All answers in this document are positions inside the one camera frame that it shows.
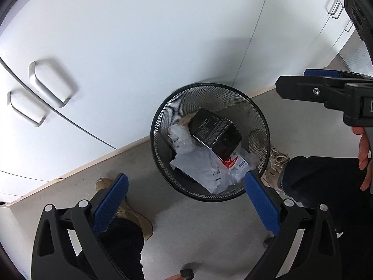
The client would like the person's left leg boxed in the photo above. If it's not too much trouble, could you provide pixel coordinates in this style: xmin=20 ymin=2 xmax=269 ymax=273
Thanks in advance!
xmin=74 ymin=217 xmax=145 ymax=280

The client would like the black mesh wastebasket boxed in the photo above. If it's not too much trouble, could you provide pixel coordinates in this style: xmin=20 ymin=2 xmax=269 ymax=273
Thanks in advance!
xmin=150 ymin=83 xmax=270 ymax=202

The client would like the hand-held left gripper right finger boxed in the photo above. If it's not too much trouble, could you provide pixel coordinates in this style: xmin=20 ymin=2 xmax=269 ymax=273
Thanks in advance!
xmin=244 ymin=171 xmax=342 ymax=280

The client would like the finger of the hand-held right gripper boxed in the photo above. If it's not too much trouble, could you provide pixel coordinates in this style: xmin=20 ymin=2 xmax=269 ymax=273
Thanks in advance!
xmin=303 ymin=68 xmax=373 ymax=81
xmin=275 ymin=76 xmax=346 ymax=110

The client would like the white blue toothpaste box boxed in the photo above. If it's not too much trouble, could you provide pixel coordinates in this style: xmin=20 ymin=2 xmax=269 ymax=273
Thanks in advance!
xmin=220 ymin=149 xmax=252 ymax=172

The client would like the white base cabinet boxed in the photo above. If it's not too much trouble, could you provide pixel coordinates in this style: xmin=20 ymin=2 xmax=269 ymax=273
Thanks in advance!
xmin=0 ymin=0 xmax=357 ymax=205

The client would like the speaker cardboard box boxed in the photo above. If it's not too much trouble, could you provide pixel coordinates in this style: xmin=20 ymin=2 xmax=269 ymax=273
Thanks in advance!
xmin=188 ymin=108 xmax=243 ymax=158

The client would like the white plastic bag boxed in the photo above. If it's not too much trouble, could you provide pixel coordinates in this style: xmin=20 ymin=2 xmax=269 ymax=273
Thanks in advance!
xmin=170 ymin=146 xmax=234 ymax=194

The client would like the person's leg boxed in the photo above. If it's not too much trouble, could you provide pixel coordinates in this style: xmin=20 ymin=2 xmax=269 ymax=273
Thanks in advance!
xmin=281 ymin=156 xmax=373 ymax=240
xmin=74 ymin=217 xmax=145 ymax=280

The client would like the person's right hand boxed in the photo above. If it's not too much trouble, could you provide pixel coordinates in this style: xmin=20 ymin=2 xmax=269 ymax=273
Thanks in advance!
xmin=352 ymin=126 xmax=373 ymax=192

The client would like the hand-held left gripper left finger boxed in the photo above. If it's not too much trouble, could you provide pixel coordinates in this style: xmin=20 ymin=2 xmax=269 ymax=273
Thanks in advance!
xmin=31 ymin=173 xmax=130 ymax=280

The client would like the clear plastic bag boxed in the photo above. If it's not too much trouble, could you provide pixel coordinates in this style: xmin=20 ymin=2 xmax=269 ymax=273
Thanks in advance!
xmin=167 ymin=124 xmax=195 ymax=154

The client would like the tan boot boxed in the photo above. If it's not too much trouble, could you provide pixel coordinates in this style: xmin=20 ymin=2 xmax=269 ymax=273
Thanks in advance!
xmin=96 ymin=177 xmax=154 ymax=241
xmin=261 ymin=145 xmax=290 ymax=194

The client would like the person's right leg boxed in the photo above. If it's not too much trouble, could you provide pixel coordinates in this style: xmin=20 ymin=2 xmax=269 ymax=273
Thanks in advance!
xmin=281 ymin=156 xmax=373 ymax=240

